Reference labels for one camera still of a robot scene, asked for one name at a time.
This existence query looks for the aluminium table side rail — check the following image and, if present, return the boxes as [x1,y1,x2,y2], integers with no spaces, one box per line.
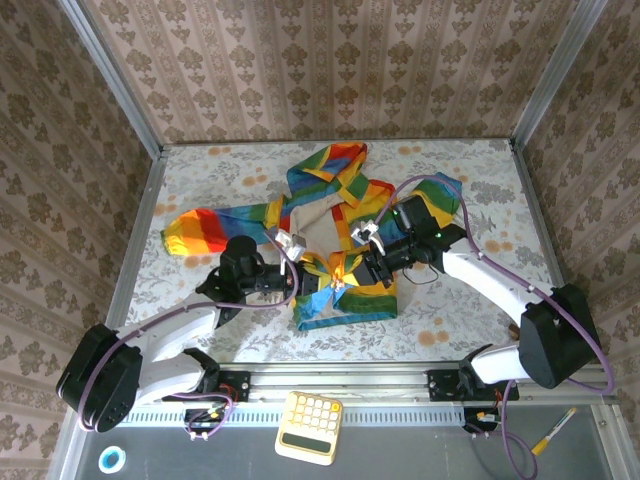
[509,139,571,294]
[107,147,169,326]

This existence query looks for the floral leaf print tablecloth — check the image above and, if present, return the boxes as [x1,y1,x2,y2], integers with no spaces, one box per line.
[124,139,581,364]

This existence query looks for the black connector box with wires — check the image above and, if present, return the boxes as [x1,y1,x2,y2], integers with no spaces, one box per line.
[462,407,501,434]
[184,407,235,434]

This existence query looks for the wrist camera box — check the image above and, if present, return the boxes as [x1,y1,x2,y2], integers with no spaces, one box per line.
[350,218,387,256]
[264,228,308,264]

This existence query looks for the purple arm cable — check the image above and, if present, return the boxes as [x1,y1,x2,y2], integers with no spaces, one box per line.
[74,239,301,442]
[374,174,617,480]

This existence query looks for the rainbow striped zip jacket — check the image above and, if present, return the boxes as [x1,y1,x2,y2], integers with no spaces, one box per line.
[160,141,464,331]

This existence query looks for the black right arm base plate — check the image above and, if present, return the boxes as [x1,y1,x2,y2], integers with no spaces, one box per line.
[427,369,520,402]

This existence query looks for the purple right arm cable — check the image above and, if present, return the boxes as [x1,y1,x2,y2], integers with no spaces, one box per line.
[374,174,617,480]

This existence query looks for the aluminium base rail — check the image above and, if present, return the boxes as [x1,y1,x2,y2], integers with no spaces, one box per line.
[74,362,619,404]

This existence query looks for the yellow white pen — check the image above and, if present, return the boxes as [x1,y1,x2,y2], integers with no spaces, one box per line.
[530,407,578,456]

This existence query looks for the aluminium frame post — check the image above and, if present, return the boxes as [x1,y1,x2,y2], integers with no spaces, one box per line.
[57,0,164,159]
[509,0,609,146]

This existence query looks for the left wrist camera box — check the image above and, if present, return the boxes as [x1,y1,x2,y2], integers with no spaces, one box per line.
[264,228,308,264]

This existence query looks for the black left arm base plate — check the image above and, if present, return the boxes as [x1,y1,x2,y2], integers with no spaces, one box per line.
[162,370,251,404]

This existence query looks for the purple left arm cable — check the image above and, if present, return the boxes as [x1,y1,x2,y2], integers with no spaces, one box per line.
[74,239,301,442]

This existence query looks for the blue white tape roll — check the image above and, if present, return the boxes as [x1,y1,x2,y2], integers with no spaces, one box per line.
[97,444,126,474]

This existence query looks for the cream yellow calculator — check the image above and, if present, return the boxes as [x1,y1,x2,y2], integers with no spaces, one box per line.
[273,390,345,467]

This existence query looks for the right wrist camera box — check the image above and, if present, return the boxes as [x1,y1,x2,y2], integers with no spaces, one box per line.
[350,218,387,256]

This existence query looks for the slotted grey cable duct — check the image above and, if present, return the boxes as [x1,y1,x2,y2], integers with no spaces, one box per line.
[89,403,469,427]

